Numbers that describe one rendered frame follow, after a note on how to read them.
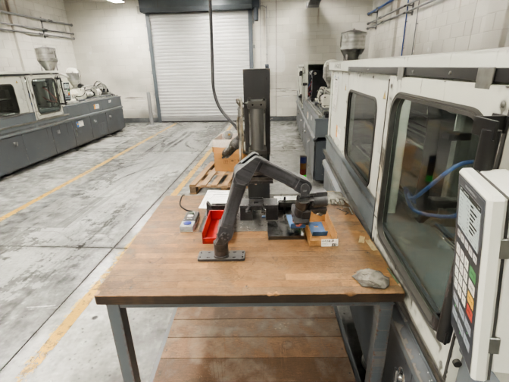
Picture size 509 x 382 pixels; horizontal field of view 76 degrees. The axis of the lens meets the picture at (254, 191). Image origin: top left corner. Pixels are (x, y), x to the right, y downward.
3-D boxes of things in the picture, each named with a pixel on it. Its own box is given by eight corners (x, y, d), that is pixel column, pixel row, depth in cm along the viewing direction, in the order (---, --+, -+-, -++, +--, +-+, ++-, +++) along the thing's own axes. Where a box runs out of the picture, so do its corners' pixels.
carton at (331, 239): (309, 248, 147) (310, 233, 144) (302, 223, 170) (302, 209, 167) (338, 248, 146) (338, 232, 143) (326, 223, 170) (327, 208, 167)
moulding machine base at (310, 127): (295, 123, 995) (295, 90, 961) (329, 123, 987) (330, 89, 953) (310, 186, 482) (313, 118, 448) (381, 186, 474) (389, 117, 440)
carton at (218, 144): (220, 161, 569) (218, 132, 552) (254, 161, 560) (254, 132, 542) (210, 172, 508) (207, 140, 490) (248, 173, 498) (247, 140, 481)
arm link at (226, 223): (229, 236, 141) (251, 165, 131) (230, 243, 134) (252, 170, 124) (215, 233, 139) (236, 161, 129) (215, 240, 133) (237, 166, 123)
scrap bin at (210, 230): (202, 244, 151) (201, 232, 148) (210, 220, 174) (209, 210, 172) (228, 243, 150) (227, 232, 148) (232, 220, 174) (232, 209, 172)
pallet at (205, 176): (210, 169, 572) (210, 161, 567) (267, 170, 560) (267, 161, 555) (189, 194, 461) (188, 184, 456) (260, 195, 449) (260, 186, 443)
